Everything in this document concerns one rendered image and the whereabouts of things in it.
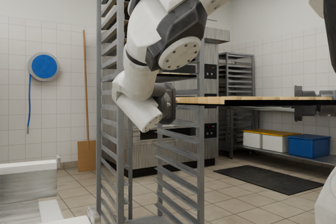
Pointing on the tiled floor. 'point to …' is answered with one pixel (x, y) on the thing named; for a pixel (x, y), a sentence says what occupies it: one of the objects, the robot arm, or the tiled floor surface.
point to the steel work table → (329, 159)
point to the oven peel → (85, 158)
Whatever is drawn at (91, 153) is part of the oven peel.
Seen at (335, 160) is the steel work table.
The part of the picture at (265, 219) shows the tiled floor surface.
